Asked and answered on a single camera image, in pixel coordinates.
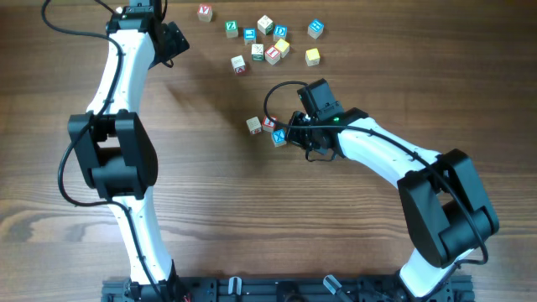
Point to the blue S wooden block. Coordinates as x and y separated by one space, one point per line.
249 36

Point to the white red wooden block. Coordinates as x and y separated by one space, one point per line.
238 64

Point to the blue symbol wooden block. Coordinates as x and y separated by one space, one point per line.
315 28

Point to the blue X wooden block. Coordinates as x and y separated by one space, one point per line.
279 138

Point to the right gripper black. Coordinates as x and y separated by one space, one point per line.
294 135

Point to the green picture wooden block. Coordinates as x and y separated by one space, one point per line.
257 52

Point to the red V wooden block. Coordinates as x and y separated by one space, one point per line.
205 13

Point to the white green wooden block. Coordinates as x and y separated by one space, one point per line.
265 24

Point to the yellow wooden block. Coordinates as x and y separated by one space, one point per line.
312 57
283 47

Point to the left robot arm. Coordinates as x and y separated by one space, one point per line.
116 156

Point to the yellow wooden block centre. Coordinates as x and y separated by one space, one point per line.
283 47

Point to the red I wooden block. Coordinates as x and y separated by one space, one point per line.
268 125

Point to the blue D wooden block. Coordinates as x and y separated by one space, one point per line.
280 32

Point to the green Z wooden block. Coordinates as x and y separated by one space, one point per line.
231 28

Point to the red framed I block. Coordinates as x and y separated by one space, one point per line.
272 55

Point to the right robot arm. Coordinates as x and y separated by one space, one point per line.
446 208

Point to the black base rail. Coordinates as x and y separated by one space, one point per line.
365 288

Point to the white number wooden block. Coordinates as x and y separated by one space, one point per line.
254 125

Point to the yellow wooden block right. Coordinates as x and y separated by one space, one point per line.
312 57

